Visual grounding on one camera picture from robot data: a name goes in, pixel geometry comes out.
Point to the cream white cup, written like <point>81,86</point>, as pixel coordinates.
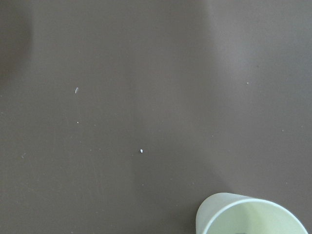
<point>226,213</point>

